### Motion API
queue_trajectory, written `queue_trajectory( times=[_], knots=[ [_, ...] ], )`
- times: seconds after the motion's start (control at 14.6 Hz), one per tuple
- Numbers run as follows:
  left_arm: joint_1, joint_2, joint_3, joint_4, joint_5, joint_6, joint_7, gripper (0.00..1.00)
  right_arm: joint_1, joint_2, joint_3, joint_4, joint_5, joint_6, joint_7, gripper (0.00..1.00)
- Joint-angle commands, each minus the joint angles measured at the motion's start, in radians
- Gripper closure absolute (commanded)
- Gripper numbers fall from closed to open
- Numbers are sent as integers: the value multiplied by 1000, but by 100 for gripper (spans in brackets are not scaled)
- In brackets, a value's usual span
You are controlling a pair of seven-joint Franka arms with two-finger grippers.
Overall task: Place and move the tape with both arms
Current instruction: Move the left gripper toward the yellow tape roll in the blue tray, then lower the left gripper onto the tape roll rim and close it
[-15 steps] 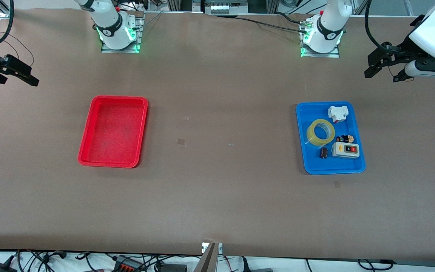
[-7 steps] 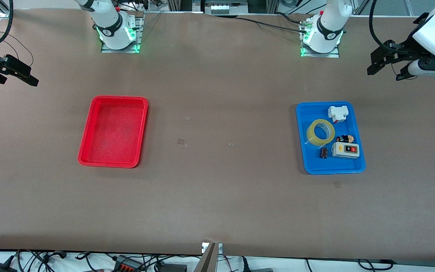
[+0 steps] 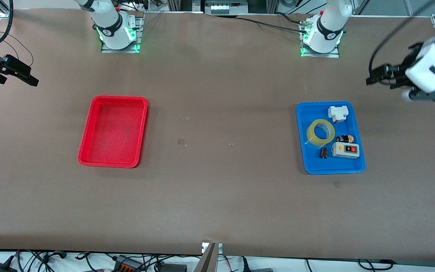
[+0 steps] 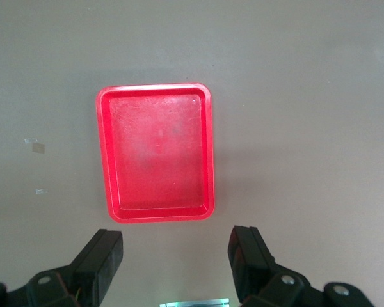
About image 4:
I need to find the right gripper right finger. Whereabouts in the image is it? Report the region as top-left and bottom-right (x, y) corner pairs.
(227, 225), (376, 307)

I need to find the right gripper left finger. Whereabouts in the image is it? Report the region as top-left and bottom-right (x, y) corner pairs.
(0, 228), (125, 307)

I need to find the red plastic tray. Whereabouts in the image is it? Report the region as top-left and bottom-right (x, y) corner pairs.
(95, 83), (216, 224)

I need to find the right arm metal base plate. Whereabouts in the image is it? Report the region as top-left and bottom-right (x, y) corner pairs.
(159, 298), (230, 307)

